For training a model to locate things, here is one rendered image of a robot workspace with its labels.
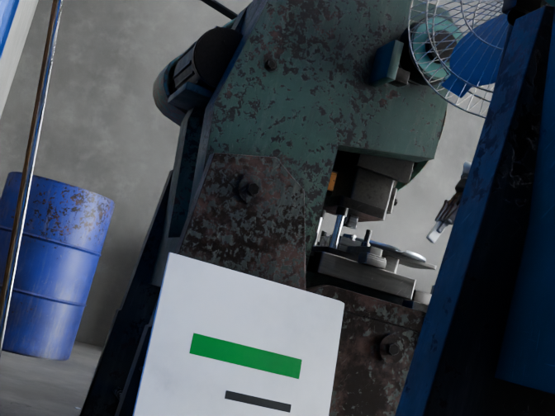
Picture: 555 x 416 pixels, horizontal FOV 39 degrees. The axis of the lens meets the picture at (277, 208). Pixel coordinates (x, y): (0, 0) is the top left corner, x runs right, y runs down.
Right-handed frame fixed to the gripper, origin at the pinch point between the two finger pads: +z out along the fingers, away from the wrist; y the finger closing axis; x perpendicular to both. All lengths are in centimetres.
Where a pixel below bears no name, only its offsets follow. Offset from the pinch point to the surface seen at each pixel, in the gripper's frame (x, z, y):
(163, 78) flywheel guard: 94, 16, 30
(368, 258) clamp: 23.0, 30.1, -24.8
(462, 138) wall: -123, -216, 326
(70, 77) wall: 132, -32, 331
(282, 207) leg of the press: 51, 37, -26
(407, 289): 7.0, 27.9, -22.2
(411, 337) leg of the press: -0.8, 38.2, -25.5
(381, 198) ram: 24.3, 8.0, -7.3
